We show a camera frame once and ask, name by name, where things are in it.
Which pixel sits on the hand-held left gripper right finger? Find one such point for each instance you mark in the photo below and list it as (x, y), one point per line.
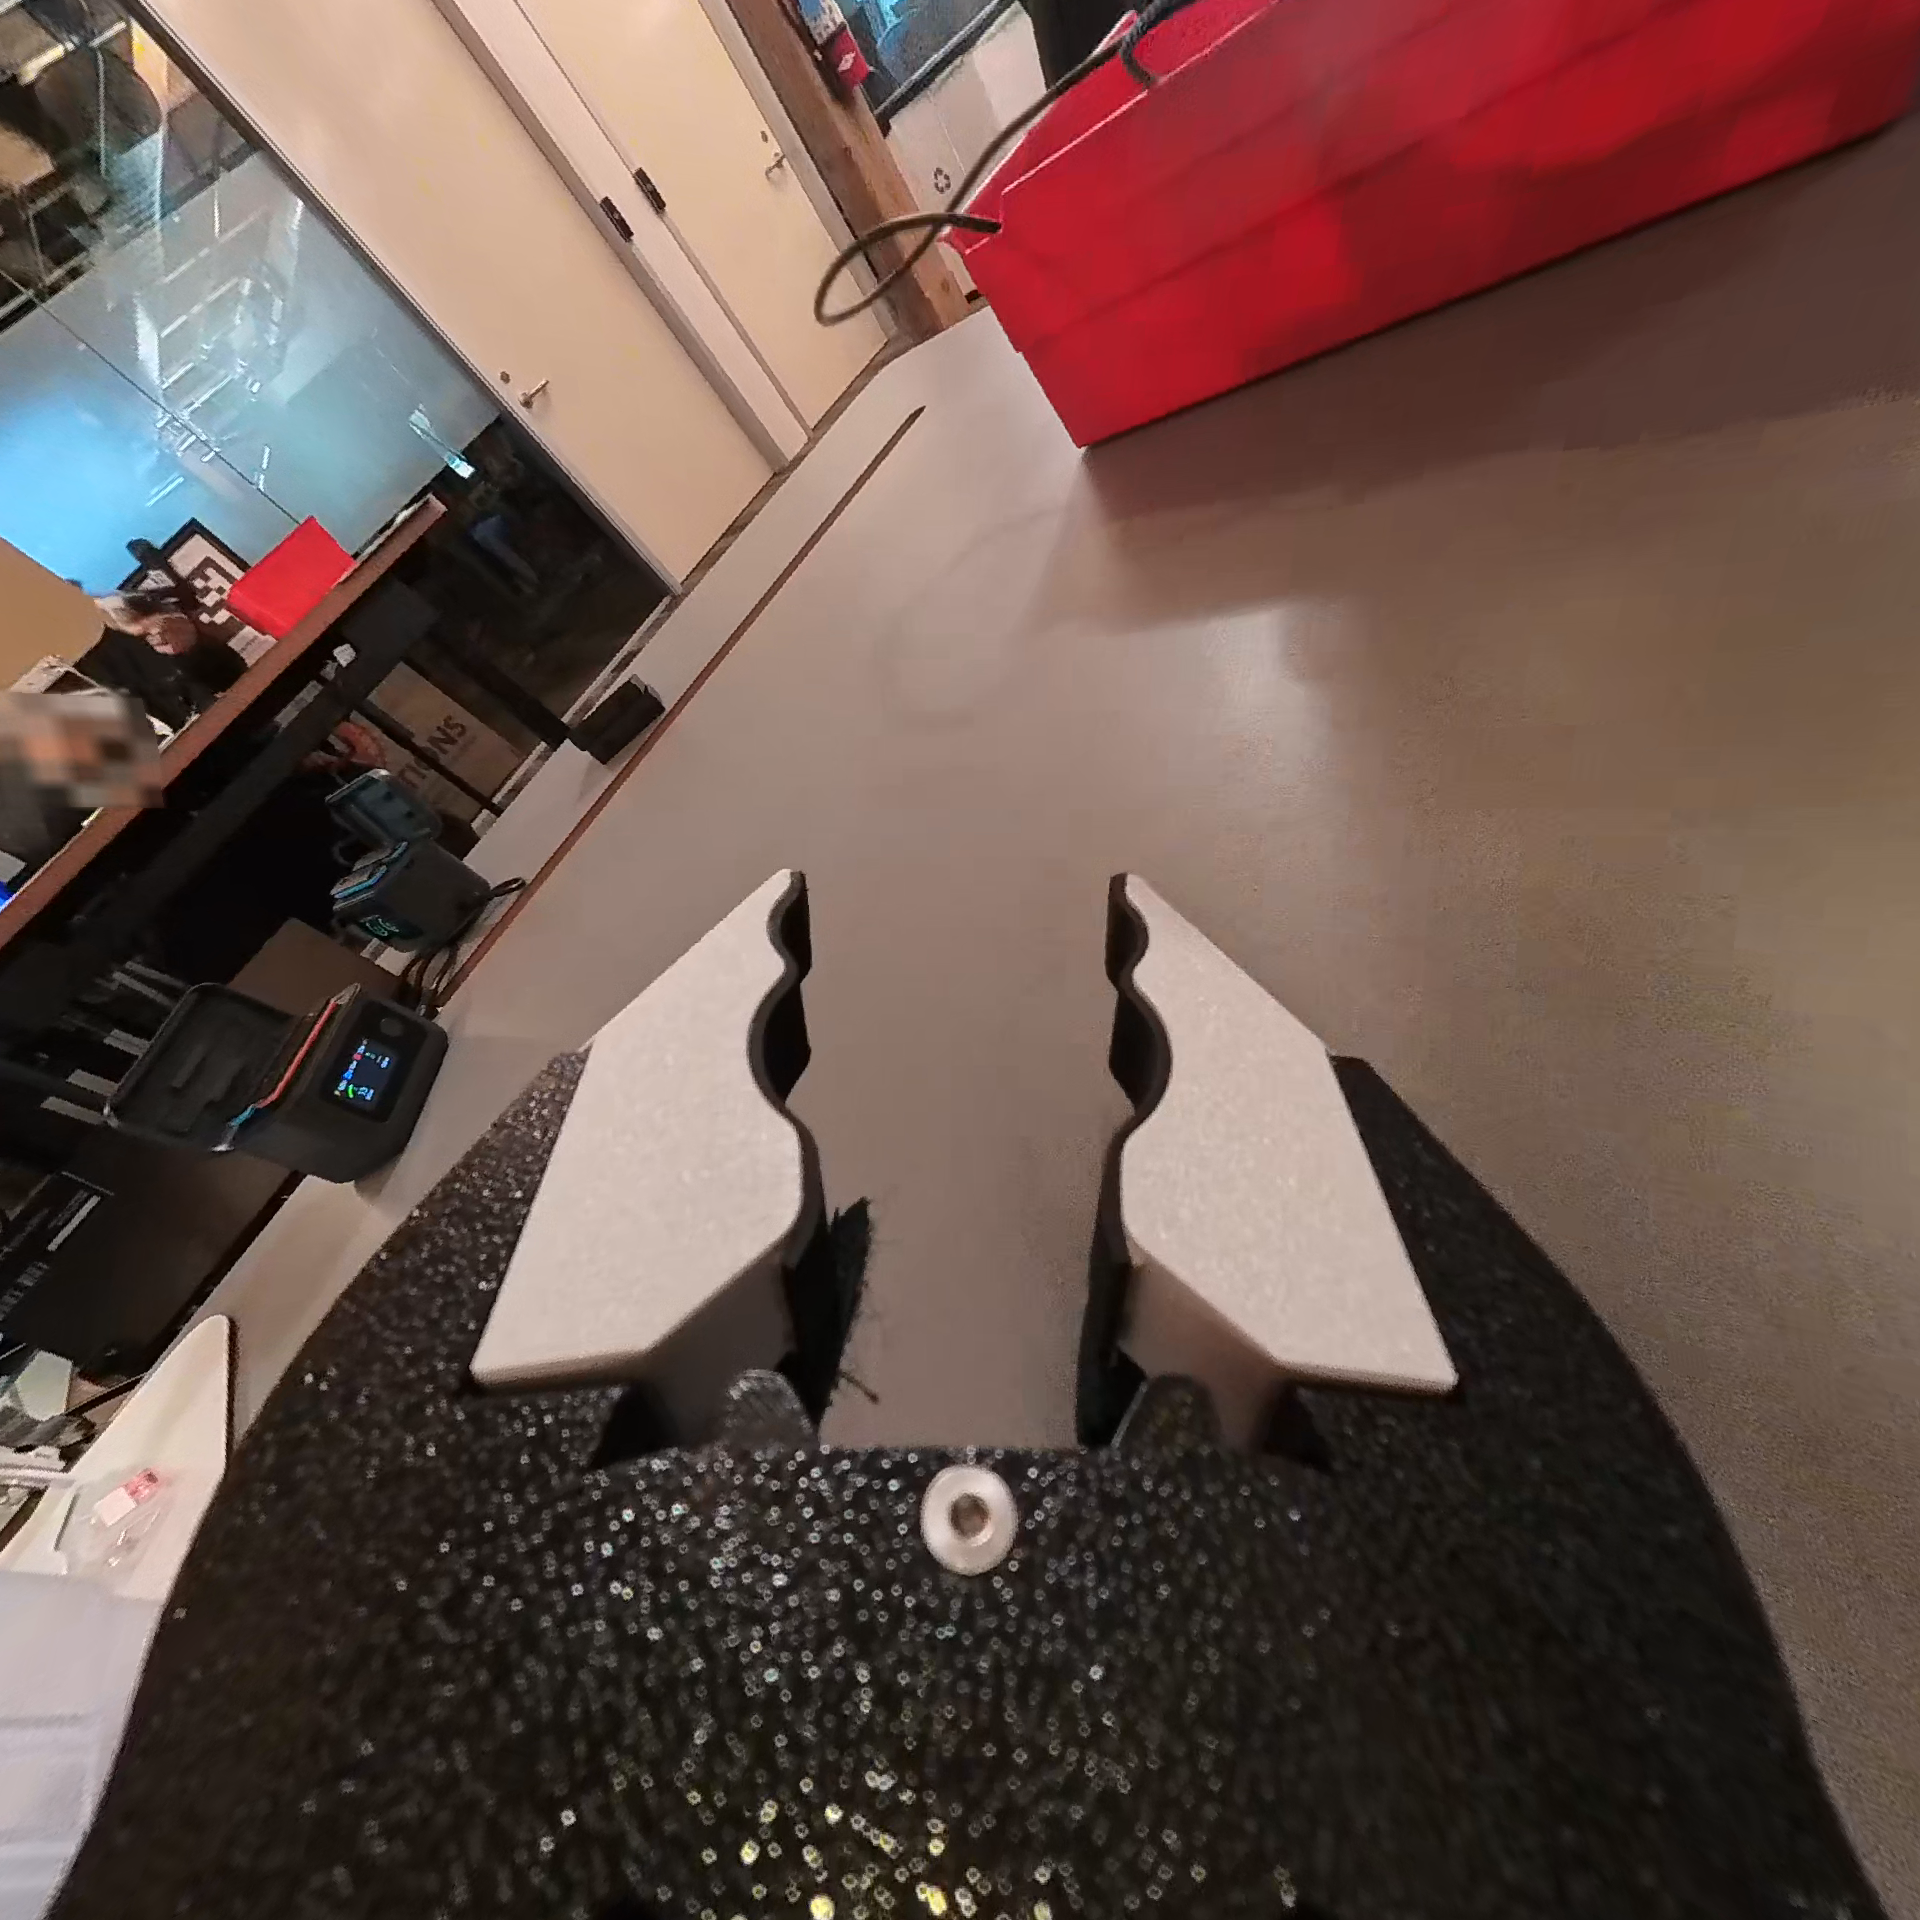
(1276, 1201)

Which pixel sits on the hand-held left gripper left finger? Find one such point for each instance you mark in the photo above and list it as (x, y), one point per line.
(644, 1201)

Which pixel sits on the large red plastic bin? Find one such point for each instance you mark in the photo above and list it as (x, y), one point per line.
(1350, 227)

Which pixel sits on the black charging case with screen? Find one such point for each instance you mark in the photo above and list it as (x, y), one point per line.
(285, 1078)

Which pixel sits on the black battery charger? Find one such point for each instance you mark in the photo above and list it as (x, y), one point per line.
(406, 887)

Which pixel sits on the black battery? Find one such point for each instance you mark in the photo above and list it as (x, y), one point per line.
(621, 715)

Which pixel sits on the instruction sign stand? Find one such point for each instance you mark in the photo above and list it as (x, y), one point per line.
(166, 1426)

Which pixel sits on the small white red-tagged item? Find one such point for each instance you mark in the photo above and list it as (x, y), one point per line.
(128, 1507)

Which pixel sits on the dark-legged work table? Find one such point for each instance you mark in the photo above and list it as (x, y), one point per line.
(227, 689)

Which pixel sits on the small red bin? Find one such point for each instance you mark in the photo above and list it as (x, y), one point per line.
(292, 578)

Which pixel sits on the framed black-white marker sign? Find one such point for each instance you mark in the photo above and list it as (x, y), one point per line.
(205, 578)

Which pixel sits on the tan rounded board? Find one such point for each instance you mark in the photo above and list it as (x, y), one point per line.
(44, 616)

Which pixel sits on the white door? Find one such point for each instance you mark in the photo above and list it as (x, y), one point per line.
(708, 136)
(494, 227)

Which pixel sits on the wooden pillar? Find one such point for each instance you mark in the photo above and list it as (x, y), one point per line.
(864, 163)

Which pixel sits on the white cabinet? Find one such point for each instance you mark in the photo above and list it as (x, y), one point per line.
(945, 143)

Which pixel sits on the red fire extinguisher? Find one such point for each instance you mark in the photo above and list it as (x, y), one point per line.
(839, 36)

